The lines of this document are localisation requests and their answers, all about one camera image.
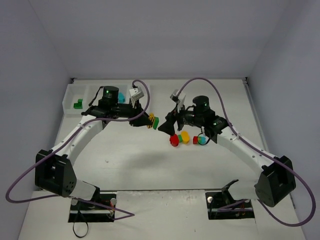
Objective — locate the green stepped lego brick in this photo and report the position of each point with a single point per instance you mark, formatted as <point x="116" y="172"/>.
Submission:
<point x="78" y="105"/>

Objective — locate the clear plastic sorting tray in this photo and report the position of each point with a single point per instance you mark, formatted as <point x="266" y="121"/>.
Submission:
<point x="75" y="100"/>

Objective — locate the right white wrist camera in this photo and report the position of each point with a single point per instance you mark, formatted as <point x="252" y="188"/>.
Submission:
<point x="179" y="99"/>

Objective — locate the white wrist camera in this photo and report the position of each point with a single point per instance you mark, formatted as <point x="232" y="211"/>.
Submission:
<point x="135" y="95"/>
<point x="179" y="99"/>

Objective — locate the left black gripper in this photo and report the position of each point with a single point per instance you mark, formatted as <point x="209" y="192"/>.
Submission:
<point x="136" y="117"/>

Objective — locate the red round lego brick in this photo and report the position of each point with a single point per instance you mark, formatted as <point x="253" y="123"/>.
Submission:
<point x="174" y="140"/>

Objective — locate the green lego middle stack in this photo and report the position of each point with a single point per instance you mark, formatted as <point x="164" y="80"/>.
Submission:
<point x="180" y="139"/>

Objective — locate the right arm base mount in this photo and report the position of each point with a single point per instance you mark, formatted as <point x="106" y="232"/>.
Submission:
<point x="221" y="206"/>

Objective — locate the yellow black striped lego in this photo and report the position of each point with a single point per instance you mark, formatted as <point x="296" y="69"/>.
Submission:
<point x="152" y="120"/>

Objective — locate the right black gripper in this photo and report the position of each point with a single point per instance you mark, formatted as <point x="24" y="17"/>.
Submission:
<point x="178" y="122"/>

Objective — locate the red lego right stack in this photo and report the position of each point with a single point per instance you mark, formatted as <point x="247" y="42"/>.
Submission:
<point x="195" y="140"/>

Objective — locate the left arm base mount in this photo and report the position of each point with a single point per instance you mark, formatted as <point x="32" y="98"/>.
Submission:
<point x="81" y="212"/>

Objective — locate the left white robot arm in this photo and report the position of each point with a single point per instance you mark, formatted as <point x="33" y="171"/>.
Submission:
<point x="54" y="171"/>

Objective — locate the yellow round lego brick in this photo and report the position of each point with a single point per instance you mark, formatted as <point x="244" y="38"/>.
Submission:
<point x="185" y="136"/>

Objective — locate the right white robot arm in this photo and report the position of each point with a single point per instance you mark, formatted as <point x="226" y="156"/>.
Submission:
<point x="274" y="179"/>

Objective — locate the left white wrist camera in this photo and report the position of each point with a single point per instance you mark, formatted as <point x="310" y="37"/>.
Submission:
<point x="135" y="95"/>

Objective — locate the cyan lego right stack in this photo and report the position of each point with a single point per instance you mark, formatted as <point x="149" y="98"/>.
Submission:
<point x="205" y="140"/>

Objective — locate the cyan lego brick stack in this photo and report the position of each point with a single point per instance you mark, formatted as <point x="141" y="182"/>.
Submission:
<point x="121" y="98"/>

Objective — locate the green lego brick stack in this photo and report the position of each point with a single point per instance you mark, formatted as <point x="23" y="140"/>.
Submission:
<point x="155" y="123"/>

